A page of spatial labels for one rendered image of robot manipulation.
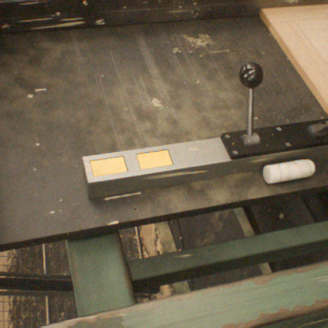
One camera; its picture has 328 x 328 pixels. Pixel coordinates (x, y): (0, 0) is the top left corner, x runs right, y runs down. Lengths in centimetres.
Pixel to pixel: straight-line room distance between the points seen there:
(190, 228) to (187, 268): 235
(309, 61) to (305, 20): 15
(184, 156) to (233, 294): 23
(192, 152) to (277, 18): 48
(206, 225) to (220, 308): 238
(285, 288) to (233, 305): 7
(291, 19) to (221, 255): 59
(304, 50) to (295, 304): 58
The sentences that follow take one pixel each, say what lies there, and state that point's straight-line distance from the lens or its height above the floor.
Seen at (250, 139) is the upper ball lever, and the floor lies 151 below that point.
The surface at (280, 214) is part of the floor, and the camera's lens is 259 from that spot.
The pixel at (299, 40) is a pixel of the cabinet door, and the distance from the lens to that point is 105.
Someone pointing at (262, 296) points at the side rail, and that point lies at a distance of 60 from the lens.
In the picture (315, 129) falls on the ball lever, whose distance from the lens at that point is 79.
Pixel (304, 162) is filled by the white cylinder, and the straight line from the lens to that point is 78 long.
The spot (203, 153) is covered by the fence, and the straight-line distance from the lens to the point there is 72.
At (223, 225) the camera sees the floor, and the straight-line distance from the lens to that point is 285.
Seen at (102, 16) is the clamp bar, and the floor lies 163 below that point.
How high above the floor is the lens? 204
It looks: 37 degrees down
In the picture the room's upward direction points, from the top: 76 degrees counter-clockwise
